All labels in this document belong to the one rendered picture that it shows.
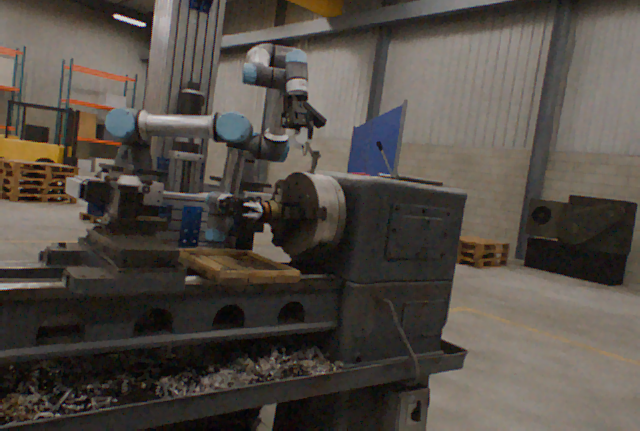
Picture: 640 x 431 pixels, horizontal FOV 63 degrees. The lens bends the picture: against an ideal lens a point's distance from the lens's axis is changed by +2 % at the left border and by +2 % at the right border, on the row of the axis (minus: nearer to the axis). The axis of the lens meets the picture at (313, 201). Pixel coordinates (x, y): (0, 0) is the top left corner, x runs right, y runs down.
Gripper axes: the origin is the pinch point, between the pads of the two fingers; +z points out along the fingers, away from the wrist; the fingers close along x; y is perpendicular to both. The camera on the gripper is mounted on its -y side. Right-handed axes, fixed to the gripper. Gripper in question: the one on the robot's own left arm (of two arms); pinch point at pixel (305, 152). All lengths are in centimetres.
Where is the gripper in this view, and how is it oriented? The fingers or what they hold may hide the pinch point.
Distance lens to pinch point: 173.7
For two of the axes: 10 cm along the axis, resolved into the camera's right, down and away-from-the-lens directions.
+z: 0.5, 9.8, -2.0
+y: -8.0, -0.8, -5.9
